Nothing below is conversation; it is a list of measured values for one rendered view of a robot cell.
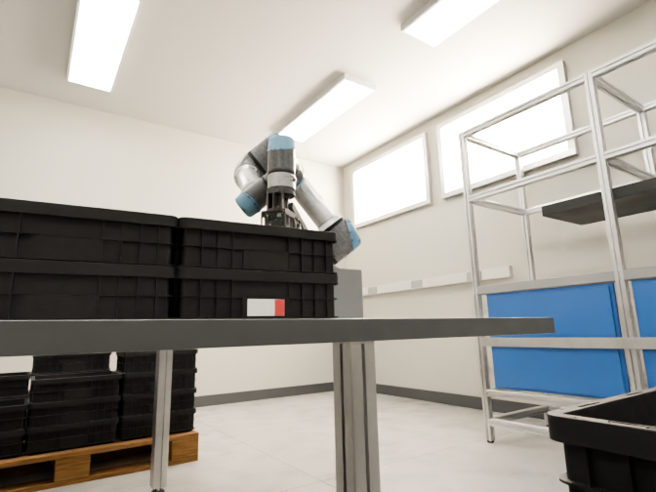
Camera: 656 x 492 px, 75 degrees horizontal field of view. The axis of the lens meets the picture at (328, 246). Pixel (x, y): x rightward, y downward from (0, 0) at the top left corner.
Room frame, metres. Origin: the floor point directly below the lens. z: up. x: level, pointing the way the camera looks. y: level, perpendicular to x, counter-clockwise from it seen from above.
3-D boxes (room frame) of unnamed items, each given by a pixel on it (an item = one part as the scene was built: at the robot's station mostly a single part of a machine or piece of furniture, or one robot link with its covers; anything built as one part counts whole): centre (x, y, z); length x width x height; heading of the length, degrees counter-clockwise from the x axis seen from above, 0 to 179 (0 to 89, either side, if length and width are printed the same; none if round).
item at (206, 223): (1.12, 0.22, 0.92); 0.40 x 0.30 x 0.02; 120
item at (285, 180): (1.10, 0.12, 1.07); 0.08 x 0.08 x 0.05
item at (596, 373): (2.40, -1.19, 0.60); 0.72 x 0.03 x 0.56; 35
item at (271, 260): (1.12, 0.22, 0.87); 0.40 x 0.30 x 0.11; 120
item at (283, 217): (1.10, 0.12, 0.99); 0.09 x 0.08 x 0.12; 160
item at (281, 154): (1.11, 0.12, 1.15); 0.09 x 0.08 x 0.11; 172
